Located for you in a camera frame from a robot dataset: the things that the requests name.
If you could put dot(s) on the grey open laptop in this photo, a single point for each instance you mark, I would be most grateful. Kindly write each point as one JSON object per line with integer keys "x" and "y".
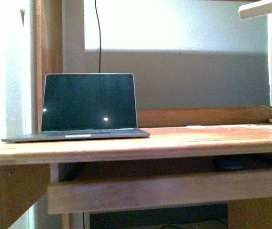
{"x": 81, "y": 106}

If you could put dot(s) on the wooden pull-out keyboard tray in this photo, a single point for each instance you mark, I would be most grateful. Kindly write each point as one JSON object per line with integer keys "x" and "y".
{"x": 105, "y": 187}

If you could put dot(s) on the white shelf board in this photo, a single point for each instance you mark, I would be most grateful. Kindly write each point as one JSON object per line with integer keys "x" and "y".
{"x": 255, "y": 9}

